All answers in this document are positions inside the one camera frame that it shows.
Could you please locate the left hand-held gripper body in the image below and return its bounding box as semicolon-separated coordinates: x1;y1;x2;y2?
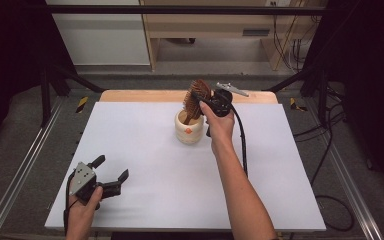
68;161;123;210

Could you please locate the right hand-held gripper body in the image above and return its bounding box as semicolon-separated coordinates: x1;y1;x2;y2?
209;81;250;118

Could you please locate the brown wooden paddle hairbrush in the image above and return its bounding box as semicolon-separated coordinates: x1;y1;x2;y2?
182;78;213;126

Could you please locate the cream ceramic cup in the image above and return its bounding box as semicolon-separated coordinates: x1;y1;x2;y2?
174;108;205;145

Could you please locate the person's right hand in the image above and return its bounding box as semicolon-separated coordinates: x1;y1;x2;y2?
198;100;236;147

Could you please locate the person's left hand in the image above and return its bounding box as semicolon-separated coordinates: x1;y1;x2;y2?
66;186;105;235

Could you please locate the white table cover sheet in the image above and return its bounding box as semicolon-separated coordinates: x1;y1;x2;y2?
44;101;328;233

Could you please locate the yellow black tape strip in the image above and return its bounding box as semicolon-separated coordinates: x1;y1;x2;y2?
289;96;308;113
75;95;90;114

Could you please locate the light wooden table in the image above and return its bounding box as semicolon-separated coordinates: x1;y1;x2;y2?
99;89;279;105

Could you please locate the light wooden desk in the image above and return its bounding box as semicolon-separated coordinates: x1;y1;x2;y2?
139;0;328;72

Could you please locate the white cabinet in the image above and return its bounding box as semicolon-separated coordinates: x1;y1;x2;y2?
45;0;151;67

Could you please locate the dark curtain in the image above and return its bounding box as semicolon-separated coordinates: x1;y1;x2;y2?
302;0;384;203
0;0;78;158

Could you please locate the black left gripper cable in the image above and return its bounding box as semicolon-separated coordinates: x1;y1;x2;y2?
62;171;81;236

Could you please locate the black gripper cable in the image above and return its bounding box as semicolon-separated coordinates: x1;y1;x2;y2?
228;101;249;178
62;171;81;236

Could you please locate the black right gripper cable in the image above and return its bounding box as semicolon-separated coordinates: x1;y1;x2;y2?
228;101;249;178

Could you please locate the aluminium floor rail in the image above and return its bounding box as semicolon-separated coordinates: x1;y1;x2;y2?
303;99;384;240
0;96;65;240

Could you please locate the black metal frame strut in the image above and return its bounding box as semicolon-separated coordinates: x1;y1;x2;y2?
39;61;106;128
265;63;330;128

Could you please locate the bundle of hanging cables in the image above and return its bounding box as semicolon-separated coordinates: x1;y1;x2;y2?
270;0;319;74

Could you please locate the black horizontal frame bar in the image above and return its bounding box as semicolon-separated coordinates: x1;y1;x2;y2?
45;4;329;16

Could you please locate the black floor cable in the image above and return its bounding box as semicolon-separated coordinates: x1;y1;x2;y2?
292;84;356;233

